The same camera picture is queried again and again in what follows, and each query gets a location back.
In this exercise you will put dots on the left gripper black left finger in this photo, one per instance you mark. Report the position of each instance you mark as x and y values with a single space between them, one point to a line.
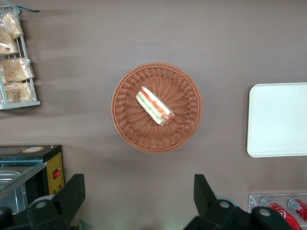
64 203

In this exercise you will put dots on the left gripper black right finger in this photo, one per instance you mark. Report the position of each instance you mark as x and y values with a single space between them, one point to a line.
211 210

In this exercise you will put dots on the cream plastic tray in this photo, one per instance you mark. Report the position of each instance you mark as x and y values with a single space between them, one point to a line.
278 119

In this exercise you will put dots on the clear acrylic bottle rack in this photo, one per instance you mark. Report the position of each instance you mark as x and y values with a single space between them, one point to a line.
254 201

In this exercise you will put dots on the red cola bottle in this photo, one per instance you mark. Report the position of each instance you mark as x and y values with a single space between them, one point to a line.
299 206
281 213

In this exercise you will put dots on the brown round wicker basket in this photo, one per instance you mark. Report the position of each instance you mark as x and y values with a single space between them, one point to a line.
182 100

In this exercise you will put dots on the wrapped triangle sandwich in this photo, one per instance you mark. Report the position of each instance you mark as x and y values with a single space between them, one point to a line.
154 106

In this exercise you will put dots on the clear bag of rice crackers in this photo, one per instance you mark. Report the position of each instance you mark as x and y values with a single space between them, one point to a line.
6 45
12 25
14 70
18 92

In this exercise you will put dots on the blue tape strip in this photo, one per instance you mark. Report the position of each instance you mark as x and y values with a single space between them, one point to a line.
30 9

